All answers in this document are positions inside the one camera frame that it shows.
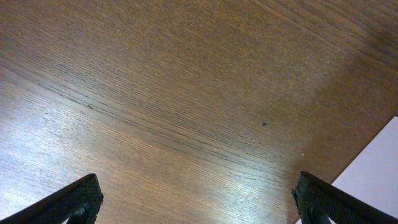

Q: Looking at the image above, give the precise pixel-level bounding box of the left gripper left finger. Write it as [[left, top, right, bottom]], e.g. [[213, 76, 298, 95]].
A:
[[1, 173, 104, 224]]

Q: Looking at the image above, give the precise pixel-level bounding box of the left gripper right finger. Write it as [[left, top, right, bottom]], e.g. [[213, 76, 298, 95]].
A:
[[292, 171, 397, 224]]

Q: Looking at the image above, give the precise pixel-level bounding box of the white cardboard box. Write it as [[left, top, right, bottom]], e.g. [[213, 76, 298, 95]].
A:
[[331, 117, 397, 218]]

